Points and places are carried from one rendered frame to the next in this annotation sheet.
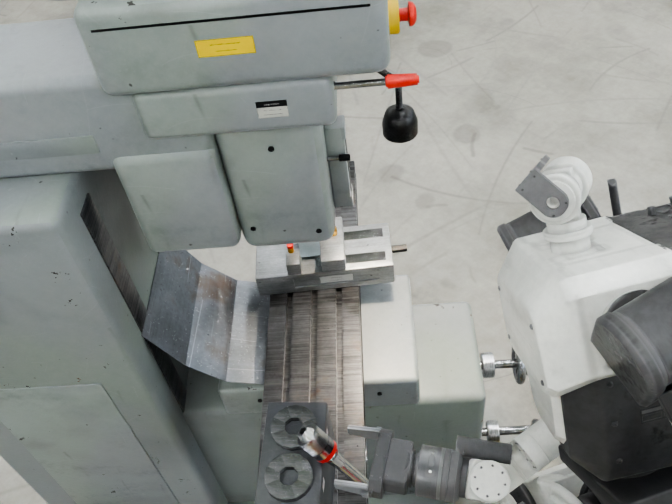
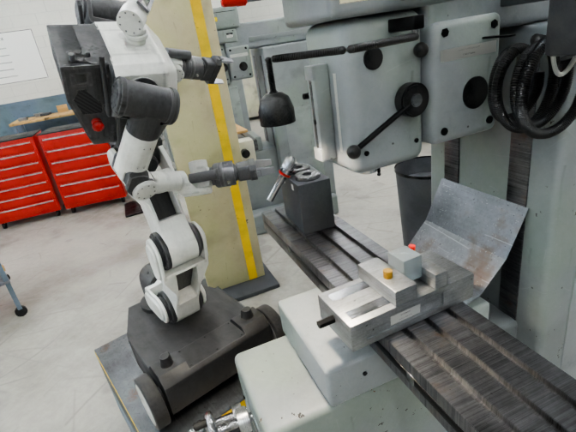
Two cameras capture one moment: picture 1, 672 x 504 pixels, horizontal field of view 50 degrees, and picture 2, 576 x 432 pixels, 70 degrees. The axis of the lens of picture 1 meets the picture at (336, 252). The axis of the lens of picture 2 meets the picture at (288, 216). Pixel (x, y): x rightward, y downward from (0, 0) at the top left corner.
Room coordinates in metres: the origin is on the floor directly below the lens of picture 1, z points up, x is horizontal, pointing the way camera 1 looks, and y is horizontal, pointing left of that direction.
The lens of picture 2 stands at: (1.90, -0.52, 1.62)
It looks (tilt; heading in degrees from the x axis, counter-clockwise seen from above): 23 degrees down; 156
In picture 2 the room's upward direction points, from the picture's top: 9 degrees counter-clockwise
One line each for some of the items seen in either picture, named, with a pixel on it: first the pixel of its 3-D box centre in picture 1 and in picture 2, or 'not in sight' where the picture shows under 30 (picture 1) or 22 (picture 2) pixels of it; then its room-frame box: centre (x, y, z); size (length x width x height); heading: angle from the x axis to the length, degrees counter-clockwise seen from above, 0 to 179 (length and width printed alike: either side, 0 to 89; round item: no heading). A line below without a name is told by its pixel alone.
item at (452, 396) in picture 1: (341, 409); (378, 409); (1.10, 0.05, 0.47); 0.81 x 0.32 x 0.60; 84
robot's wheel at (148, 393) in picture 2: not in sight; (152, 400); (0.64, -0.59, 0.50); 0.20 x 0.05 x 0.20; 11
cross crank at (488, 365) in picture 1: (505, 363); (225, 427); (1.05, -0.42, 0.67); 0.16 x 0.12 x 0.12; 84
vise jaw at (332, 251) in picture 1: (332, 243); (386, 279); (1.24, 0.01, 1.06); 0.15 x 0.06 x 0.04; 177
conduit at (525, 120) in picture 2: not in sight; (523, 85); (1.33, 0.32, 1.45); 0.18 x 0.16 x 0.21; 84
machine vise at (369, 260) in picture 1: (323, 253); (395, 288); (1.24, 0.03, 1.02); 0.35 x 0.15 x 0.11; 87
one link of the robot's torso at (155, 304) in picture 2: not in sight; (176, 296); (0.32, -0.38, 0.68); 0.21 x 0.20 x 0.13; 11
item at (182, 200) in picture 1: (187, 165); (431, 78); (1.13, 0.27, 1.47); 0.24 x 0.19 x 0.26; 174
